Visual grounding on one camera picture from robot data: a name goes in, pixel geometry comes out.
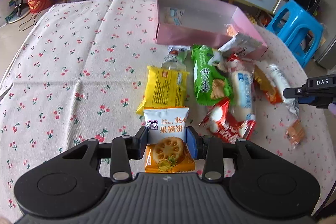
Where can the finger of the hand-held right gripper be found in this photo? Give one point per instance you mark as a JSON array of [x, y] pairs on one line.
[[305, 101], [294, 92]]

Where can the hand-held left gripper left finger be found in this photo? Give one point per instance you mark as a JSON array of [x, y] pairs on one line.
[[143, 140]]

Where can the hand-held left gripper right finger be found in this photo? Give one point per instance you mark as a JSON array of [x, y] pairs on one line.
[[191, 142]]

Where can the long silver snack packet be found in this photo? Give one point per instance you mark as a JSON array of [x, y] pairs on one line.
[[278, 79]]

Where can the orange red biscuit packet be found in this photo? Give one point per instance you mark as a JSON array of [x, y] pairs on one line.
[[270, 92]]

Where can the white orange biscuit packet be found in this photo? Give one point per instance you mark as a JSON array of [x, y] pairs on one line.
[[165, 121]]

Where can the small orange cookie packet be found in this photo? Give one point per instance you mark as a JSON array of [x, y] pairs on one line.
[[296, 132]]

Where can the red white snack packet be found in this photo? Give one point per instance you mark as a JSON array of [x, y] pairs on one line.
[[225, 121]]

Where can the clear bread roll packet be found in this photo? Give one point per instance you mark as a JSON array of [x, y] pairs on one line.
[[242, 90]]

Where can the green chips packet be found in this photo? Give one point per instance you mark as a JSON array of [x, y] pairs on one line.
[[207, 82]]

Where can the pink cardboard box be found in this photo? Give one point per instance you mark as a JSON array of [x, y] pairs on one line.
[[189, 35]]

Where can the pale yellow snack packet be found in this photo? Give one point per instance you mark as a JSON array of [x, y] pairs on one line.
[[244, 43]]

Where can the blue plastic stool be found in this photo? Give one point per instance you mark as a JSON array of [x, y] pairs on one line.
[[296, 22]]

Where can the yellow egg tray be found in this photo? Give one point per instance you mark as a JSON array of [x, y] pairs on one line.
[[256, 18]]

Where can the small silver blue snack packet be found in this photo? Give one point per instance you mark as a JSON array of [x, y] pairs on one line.
[[174, 58]]

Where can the cherry print tablecloth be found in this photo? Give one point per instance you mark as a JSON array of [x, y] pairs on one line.
[[78, 69]]

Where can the small white blue packets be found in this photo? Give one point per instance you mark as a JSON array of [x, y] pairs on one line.
[[173, 16]]

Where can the black handheld device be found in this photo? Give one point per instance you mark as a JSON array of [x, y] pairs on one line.
[[19, 6]]

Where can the white shopping bag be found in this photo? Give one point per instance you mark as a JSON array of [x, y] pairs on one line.
[[6, 6]]

